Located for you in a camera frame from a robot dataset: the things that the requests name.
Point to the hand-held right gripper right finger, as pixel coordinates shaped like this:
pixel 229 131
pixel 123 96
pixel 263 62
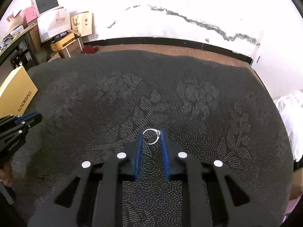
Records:
pixel 165 156

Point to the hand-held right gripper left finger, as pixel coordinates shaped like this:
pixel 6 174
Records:
pixel 139 151

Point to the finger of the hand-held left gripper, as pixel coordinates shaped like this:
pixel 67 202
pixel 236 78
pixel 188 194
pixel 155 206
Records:
pixel 8 120
pixel 33 119

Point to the yellow jewelry box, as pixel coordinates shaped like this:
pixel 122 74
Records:
pixel 16 92

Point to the person's left hand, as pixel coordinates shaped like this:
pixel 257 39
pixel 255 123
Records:
pixel 8 173

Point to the black patterned blanket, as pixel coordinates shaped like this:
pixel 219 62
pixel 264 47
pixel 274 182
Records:
pixel 189 104

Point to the black speakers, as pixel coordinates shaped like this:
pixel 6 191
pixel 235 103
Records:
pixel 17 60

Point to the dark desk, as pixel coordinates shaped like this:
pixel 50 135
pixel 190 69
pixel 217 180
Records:
pixel 14 43

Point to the tall cardboard carton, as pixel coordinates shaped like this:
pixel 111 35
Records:
pixel 35 40

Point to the brown cardboard box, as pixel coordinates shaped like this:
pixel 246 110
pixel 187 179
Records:
pixel 73 49

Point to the flat yellow box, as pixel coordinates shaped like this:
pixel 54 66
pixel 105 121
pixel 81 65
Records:
pixel 62 43

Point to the flat black box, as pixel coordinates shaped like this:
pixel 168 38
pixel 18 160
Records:
pixel 62 35

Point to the red cloth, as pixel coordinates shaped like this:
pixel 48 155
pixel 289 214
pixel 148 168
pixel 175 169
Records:
pixel 91 49

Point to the white gift bag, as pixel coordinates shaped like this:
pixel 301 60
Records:
pixel 53 24

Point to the brown paper bag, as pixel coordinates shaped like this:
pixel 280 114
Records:
pixel 14 22

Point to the pink box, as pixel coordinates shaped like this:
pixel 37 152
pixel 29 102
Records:
pixel 29 15

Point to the brown gift bag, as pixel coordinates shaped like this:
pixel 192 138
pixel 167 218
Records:
pixel 81 23

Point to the white printed plastic bag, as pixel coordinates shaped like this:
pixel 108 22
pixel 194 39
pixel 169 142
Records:
pixel 291 113

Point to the white door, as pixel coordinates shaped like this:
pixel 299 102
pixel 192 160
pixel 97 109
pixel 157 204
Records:
pixel 279 63

